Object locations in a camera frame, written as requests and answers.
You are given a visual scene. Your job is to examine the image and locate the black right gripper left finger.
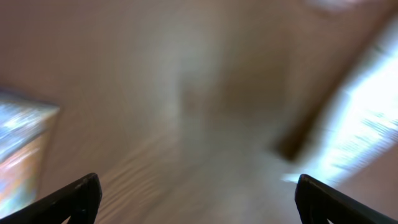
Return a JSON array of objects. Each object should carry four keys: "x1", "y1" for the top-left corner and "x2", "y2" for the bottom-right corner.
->
[{"x1": 1, "y1": 173, "x2": 102, "y2": 224}]

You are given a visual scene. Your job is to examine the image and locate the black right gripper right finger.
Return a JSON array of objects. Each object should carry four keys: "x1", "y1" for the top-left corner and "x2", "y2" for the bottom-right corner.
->
[{"x1": 295, "y1": 174, "x2": 397, "y2": 224}]

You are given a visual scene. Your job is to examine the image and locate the white floral cream tube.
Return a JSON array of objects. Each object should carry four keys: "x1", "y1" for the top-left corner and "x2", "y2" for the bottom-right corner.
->
[{"x1": 281, "y1": 17, "x2": 397, "y2": 187}]

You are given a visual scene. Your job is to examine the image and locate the yellow orange snack bag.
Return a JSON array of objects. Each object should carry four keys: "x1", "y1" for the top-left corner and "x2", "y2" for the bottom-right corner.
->
[{"x1": 1, "y1": 90, "x2": 60, "y2": 218}]

